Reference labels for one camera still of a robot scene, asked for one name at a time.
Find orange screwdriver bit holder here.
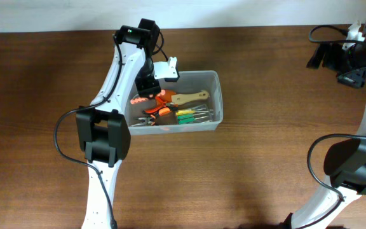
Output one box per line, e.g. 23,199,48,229
130,93,162,105

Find orange scraper with wooden handle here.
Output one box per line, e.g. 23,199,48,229
158,90,210,106

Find small red-handled cutting pliers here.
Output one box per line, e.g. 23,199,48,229
143,97,177,116

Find orange-black long-nose pliers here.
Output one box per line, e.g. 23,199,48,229
132,106,177,127

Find clear case of screwdrivers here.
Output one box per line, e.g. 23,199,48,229
175,104,214,125

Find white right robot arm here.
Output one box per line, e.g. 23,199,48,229
279,21,366,229

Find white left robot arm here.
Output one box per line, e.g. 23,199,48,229
76,19,161,228

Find clear plastic container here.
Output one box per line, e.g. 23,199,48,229
125,71,224,135

